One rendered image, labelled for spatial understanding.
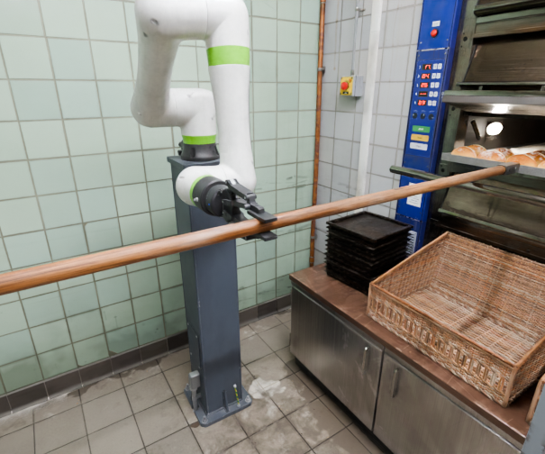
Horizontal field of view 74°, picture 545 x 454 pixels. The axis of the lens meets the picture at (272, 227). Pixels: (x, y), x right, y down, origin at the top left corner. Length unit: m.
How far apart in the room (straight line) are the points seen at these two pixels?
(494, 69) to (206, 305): 1.44
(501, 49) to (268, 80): 1.08
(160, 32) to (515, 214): 1.37
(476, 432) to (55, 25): 2.04
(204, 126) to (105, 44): 0.64
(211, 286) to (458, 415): 0.97
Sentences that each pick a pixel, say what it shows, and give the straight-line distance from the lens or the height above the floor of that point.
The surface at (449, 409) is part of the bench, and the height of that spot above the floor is 0.49.
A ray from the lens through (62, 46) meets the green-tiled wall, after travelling 1.80.
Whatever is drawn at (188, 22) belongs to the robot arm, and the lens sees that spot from 1.02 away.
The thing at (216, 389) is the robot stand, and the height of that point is 0.15.
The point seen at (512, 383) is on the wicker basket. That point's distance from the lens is 1.30.
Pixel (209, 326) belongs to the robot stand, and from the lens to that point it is 1.62.
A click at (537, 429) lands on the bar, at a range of 1.20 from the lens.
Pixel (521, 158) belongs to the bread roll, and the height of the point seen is 1.23.
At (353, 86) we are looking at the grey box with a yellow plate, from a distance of 2.03.
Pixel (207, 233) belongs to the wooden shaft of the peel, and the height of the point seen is 1.20.
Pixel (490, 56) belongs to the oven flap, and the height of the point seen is 1.56.
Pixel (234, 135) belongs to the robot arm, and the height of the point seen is 1.33.
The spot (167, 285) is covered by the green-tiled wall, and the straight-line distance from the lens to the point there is 2.11.
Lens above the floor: 1.45
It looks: 21 degrees down
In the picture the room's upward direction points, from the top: straight up
